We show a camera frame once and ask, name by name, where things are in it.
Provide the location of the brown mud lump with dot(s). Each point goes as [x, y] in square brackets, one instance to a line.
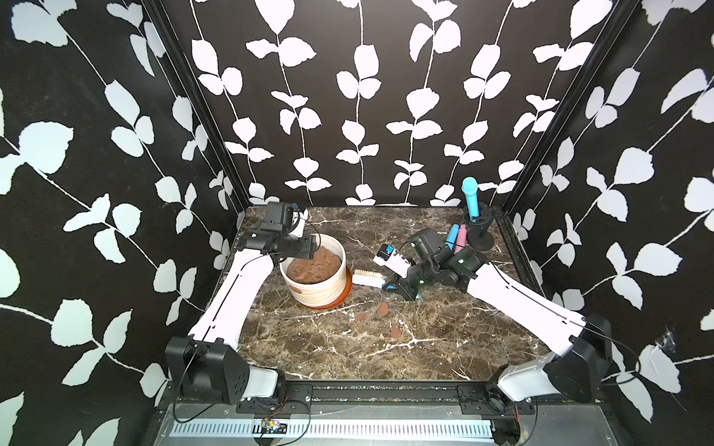
[322, 267]

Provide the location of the white wavy ceramic pot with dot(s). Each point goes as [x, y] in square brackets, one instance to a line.
[321, 282]

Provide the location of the blue toy microphone lying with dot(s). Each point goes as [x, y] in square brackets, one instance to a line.
[451, 238]

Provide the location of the blue toy microphone in stand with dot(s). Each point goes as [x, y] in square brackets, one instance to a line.
[470, 188]

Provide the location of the orange plastic saucer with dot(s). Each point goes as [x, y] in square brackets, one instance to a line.
[343, 296]

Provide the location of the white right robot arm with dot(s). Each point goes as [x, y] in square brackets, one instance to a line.
[580, 347]

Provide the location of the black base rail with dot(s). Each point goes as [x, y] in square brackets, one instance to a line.
[469, 398]

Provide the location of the black microphone stand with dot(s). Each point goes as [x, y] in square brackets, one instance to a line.
[478, 236]

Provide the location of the pink toy microphone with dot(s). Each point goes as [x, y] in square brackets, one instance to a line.
[461, 241]

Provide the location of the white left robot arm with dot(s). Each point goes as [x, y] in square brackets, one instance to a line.
[205, 365]

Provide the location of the blue white scrub brush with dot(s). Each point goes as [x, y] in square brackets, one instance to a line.
[371, 279]

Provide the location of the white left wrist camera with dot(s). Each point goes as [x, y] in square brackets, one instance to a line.
[298, 222]

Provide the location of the brown mud piece large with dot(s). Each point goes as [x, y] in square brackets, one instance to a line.
[383, 310]

